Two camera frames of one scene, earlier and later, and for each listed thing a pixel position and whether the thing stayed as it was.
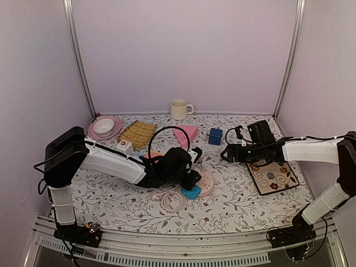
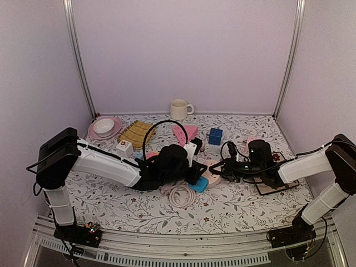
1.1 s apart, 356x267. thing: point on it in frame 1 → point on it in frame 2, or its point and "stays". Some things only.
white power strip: [125, 147] stays
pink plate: [104, 127] stays
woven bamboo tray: [139, 133] stays
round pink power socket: [206, 184] → [213, 177]
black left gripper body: [173, 178] stays
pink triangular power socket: [192, 131] stays
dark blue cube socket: [215, 135] stays
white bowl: [103, 126] stays
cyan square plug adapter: [192, 193] → [201, 186]
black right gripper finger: [225, 158] → [217, 172]
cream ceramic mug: [179, 109] stays
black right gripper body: [256, 154] → [253, 171]
